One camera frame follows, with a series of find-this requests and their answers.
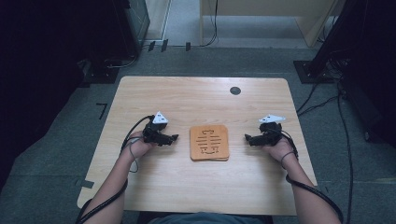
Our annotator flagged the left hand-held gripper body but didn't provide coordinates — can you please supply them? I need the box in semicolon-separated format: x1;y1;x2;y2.
142;111;171;147

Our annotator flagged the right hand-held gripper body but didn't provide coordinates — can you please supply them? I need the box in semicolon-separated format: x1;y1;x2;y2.
258;114;286;147

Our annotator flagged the person's right hand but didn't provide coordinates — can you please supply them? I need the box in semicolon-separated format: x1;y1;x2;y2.
262;137;297;164

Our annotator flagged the person's left hand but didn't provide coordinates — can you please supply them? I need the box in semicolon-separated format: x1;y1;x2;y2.
128;130;157;160

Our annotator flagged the black angled floor tape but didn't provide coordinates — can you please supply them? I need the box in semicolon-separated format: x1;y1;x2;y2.
95;102;108;121

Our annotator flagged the person's blue shirt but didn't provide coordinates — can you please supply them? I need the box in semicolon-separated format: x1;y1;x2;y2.
148;212;266;224

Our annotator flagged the grey floor tape piece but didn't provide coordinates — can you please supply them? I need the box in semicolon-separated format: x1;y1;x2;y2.
74;178;95;189

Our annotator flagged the dark glass cabinet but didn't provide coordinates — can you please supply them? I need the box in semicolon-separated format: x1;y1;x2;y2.
122;0;151;59

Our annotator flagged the beige panel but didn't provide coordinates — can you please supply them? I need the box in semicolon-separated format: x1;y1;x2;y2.
144;0;173;42

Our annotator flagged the black stand pole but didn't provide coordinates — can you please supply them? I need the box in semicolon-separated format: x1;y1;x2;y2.
309;0;372;77

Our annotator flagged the right grey wrist cord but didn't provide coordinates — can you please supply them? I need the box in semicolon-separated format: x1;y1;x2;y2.
279;150;297;170

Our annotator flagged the grey wrist cord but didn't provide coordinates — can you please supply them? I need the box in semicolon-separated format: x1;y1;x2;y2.
279;150;297;170
128;138;140;174

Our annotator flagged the left grey wrist cord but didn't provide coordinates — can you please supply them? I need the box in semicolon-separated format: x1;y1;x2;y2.
128;138;140;174

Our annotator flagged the black stand base plate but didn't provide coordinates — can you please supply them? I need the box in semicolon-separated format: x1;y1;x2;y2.
293;60;336;85

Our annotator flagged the white floor cable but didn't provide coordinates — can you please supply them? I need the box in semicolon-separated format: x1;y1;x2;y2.
105;55;139;70

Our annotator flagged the black floor base plate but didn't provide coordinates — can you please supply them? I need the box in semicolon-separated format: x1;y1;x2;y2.
83;65;120;85

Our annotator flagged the long black floor cable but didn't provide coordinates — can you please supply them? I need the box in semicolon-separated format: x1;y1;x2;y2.
336;88;355;224

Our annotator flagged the black hanging cable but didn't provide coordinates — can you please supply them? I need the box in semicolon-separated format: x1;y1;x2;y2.
201;0;219;49

